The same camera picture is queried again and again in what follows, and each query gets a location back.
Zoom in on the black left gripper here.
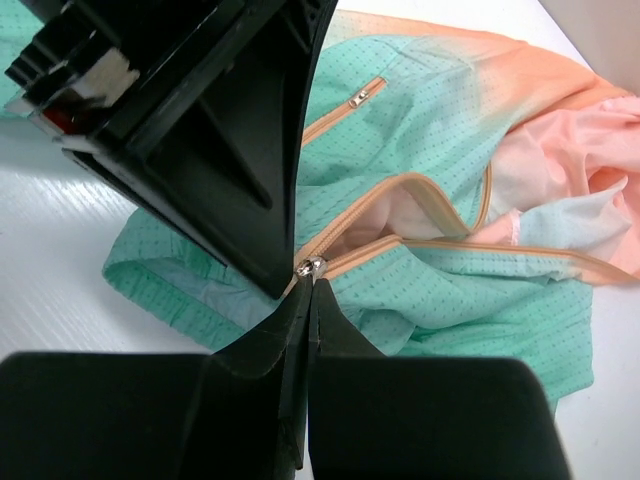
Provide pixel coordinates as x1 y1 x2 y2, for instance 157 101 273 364
3 1 336 297

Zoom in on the teal and orange jacket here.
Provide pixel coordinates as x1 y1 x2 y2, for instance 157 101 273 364
0 0 640 406

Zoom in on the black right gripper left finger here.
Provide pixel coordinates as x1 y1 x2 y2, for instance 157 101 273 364
1 280 312 479

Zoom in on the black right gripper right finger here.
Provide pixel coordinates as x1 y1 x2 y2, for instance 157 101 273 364
308 280 570 479

